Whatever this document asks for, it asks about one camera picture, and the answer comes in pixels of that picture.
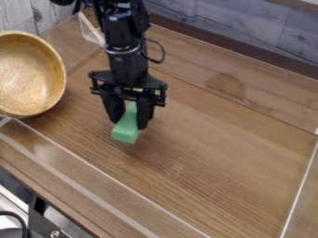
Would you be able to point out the clear acrylic back wall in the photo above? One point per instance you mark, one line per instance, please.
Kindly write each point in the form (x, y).
(222, 92)

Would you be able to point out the wooden bowl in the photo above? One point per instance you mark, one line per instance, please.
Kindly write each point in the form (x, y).
(32, 75)

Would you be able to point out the clear acrylic front wall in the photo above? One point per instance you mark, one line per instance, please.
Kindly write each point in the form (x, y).
(104, 206)

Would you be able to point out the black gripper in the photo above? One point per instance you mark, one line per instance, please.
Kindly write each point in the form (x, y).
(127, 81)

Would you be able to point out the black table leg bracket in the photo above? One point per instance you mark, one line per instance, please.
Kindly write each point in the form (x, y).
(40, 227)

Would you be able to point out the clear acrylic wall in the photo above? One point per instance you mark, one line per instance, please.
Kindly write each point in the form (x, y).
(104, 206)
(222, 92)

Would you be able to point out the green rectangular stick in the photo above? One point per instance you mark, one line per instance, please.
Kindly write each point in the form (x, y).
(125, 131)

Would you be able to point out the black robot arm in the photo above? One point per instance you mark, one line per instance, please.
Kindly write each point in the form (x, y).
(123, 20)

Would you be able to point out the clear acrylic corner bracket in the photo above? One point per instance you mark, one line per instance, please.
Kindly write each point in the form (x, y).
(89, 32)

